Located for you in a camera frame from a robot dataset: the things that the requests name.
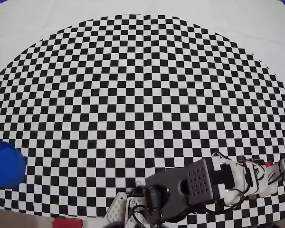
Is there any round blue box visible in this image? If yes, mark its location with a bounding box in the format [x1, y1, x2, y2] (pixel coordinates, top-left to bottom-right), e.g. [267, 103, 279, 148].
[0, 141, 27, 190]

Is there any black camera cable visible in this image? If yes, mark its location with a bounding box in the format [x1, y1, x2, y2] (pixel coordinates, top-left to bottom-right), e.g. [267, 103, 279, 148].
[228, 155, 255, 211]

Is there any beige cardboard piece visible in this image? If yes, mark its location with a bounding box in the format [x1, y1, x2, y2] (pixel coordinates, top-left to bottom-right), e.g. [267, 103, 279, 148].
[0, 208, 54, 228]

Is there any black base cable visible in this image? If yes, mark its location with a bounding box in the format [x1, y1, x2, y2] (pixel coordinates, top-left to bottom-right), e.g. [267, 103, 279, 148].
[129, 186, 166, 228]

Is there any red white black servo wire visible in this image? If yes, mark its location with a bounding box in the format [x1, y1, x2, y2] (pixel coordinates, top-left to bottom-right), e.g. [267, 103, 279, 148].
[211, 152, 231, 165]
[250, 160, 269, 182]

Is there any red flat object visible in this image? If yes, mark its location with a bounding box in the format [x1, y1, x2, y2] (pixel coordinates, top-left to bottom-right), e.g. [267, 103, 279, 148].
[52, 218, 83, 228]

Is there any white gripper red trim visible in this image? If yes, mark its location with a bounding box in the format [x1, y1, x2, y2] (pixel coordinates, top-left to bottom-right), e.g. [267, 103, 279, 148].
[251, 161, 279, 199]

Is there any checkerboard printed white sheet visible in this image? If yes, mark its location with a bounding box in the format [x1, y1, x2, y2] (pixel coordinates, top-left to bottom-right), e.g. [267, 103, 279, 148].
[0, 0, 285, 227]

